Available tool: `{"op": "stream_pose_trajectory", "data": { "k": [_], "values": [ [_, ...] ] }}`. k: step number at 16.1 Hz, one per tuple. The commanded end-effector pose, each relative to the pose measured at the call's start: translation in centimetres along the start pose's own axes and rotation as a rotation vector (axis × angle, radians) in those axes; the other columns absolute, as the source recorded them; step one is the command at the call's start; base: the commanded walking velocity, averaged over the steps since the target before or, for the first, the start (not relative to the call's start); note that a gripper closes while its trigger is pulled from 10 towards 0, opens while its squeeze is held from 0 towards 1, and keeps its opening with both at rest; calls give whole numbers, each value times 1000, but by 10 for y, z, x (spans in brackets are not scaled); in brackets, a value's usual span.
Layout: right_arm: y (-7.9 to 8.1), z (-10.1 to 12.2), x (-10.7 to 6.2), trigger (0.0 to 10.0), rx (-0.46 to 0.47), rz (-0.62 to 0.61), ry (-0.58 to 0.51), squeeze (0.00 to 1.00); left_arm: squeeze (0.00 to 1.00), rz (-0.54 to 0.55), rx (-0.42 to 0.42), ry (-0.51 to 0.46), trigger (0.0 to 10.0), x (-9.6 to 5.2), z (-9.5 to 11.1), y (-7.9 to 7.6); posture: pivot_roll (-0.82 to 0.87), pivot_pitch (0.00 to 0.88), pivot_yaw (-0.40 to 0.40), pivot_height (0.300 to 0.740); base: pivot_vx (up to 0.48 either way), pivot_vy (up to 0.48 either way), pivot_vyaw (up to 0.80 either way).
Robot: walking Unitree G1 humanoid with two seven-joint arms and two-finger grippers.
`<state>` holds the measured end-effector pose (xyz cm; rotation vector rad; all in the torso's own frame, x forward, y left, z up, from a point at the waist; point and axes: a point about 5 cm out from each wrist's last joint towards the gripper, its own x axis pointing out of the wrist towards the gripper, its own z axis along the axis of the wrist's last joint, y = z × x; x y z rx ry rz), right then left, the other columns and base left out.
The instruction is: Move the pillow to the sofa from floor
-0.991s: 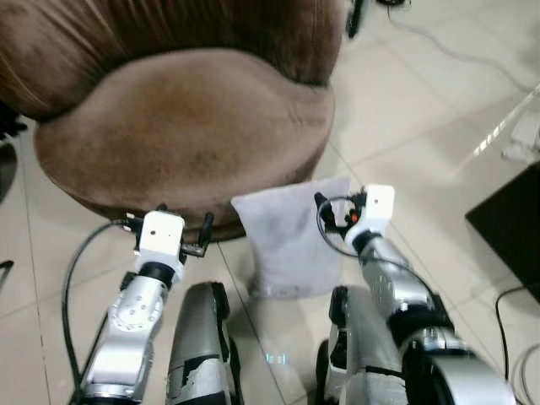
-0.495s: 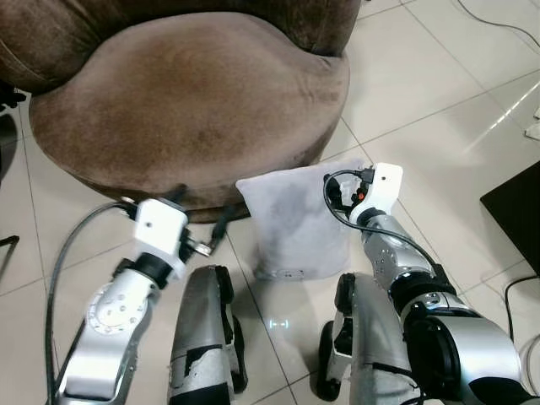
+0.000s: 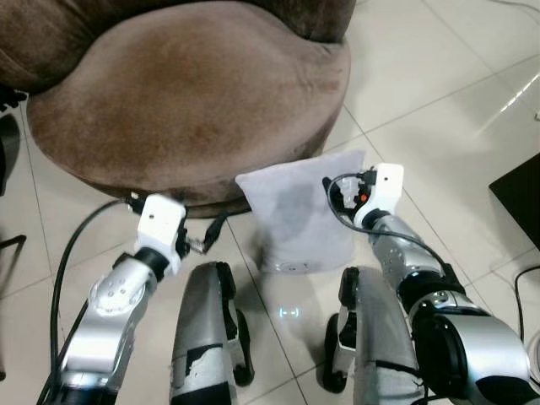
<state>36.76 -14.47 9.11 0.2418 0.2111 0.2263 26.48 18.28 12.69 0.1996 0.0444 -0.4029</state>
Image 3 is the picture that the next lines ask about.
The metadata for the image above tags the silver robot leg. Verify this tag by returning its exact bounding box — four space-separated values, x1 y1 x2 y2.
168 261 257 405
320 265 428 405

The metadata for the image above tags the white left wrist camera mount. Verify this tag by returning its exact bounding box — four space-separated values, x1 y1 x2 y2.
135 193 192 276

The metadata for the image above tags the brown round velvet sofa chair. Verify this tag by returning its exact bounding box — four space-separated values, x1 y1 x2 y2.
0 0 357 219

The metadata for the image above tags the grey pillow with white lettering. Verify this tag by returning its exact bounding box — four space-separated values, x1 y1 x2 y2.
235 149 369 276

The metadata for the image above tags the silver left robot leg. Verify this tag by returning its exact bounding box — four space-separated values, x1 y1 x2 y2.
168 261 257 405

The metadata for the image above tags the black box ottoman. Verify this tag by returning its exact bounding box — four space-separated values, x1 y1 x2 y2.
489 154 540 251

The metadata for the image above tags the silver right robot leg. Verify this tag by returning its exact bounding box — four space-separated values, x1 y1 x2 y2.
320 265 428 405

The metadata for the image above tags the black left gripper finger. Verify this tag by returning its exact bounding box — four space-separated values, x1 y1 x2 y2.
202 212 230 249

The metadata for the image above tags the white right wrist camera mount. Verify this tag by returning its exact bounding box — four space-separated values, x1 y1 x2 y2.
354 162 405 230

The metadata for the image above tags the thin black floor cable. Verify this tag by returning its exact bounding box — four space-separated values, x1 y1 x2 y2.
512 265 540 298

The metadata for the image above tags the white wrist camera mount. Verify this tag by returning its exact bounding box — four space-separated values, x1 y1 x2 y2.
135 193 192 276
354 162 405 230

